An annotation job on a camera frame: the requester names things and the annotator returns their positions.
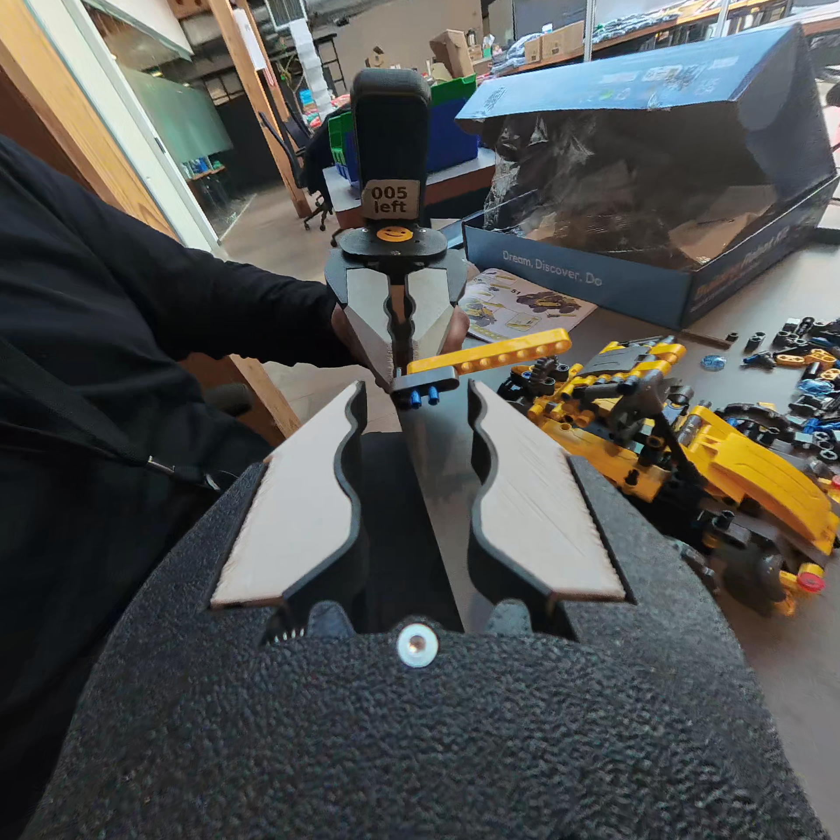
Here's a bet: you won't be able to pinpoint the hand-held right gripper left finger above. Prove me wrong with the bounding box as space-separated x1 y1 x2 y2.
210 381 370 611

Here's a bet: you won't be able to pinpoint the green plastic bin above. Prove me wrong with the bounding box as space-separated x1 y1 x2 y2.
327 110 361 166

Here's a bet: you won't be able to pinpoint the person's left hand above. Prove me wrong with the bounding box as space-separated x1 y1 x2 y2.
331 303 471 370

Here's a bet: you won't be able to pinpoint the instruction booklet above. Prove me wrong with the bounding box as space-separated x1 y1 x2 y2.
457 267 599 344

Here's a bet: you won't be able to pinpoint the black office chair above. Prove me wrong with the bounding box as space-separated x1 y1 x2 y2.
258 110 336 232

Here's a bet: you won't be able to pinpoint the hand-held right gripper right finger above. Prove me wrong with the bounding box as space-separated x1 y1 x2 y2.
467 379 629 605

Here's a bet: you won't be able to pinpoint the dark grey beam blue pins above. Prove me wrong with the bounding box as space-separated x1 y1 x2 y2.
390 366 462 409

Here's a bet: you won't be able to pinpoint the blue cardboard box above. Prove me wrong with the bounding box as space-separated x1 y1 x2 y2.
455 23 840 331

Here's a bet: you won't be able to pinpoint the black shoulder strap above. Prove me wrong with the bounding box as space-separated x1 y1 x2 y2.
0 338 224 493

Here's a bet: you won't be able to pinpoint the yellow toy vehicle model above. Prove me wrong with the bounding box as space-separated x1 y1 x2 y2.
497 335 840 619

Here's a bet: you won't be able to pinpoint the wooden pillar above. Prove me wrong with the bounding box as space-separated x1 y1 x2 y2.
206 0 314 219

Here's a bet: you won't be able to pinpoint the long yellow beam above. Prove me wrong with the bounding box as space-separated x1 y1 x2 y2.
406 328 573 377

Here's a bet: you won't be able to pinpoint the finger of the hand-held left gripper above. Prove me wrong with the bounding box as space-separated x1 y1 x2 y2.
344 268 396 389
394 270 457 378

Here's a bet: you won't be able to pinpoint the wooden storage shelf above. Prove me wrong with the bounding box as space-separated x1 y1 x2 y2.
489 0 840 74

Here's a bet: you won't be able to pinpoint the pile of small bricks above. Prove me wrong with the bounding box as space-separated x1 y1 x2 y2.
742 316 840 463

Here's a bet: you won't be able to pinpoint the white desk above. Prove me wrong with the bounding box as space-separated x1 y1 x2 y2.
322 147 497 232

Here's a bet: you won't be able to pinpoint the person's left forearm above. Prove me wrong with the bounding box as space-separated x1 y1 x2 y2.
131 217 355 370

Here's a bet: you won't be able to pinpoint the blue plastic bin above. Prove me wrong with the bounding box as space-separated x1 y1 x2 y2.
425 98 482 170

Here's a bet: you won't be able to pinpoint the grey desk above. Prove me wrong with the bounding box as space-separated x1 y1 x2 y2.
262 217 840 840

